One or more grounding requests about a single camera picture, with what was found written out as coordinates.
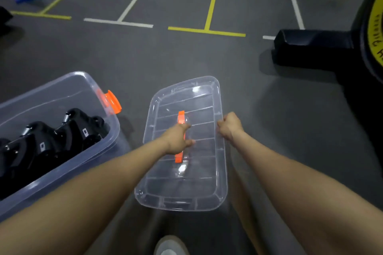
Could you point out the person's left hand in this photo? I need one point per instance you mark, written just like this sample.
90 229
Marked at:
175 142

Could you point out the person's right hand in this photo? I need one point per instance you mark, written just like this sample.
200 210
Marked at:
232 126

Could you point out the person's right fingers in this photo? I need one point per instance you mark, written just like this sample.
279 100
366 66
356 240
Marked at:
222 127

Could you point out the person's left thumb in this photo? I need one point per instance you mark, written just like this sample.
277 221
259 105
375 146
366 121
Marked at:
189 143

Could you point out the person's right forearm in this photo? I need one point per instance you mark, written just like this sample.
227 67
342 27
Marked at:
305 198

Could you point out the person's left forearm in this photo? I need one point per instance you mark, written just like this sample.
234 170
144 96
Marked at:
89 192

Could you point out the person's right leg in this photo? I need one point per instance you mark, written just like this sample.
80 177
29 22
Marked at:
244 213

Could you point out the black device with spring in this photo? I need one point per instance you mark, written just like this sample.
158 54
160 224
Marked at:
12 165
85 129
45 144

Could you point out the person's white shoe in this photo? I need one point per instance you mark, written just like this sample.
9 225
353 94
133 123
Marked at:
171 246

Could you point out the clear storage bin orange latch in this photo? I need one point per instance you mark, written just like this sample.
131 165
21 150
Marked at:
45 99

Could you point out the black and yellow machine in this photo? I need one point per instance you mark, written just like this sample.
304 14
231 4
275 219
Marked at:
369 54

